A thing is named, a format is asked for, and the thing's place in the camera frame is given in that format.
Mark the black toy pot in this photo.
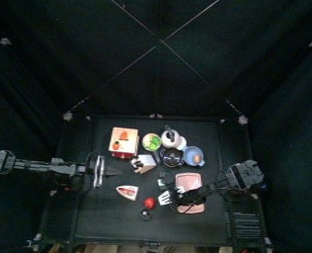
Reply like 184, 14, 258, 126
157, 146, 185, 168

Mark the black pot lid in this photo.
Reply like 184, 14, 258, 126
160, 147, 183, 167

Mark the white toy spatula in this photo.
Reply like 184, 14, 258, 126
155, 189, 175, 207

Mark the pink toy cutting board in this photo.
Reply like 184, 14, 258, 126
173, 172, 206, 215

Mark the small green white toy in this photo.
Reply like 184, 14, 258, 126
155, 171, 175, 190

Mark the red tomato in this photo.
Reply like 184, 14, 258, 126
143, 197, 156, 211

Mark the white triangular toy slice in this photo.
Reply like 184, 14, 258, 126
115, 185, 140, 202

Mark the white cube with black marks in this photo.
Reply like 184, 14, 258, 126
129, 153, 156, 175

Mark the wooden toy toaster box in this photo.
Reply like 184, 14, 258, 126
108, 126, 140, 160

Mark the blue toy bowl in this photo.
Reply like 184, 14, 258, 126
180, 145, 206, 168

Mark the green yellow toy bowl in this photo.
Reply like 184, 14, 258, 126
141, 132, 163, 152

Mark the white toy kettle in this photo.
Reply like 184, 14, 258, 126
159, 125, 187, 151

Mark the small black ring toy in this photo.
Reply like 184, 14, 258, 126
139, 208, 152, 220

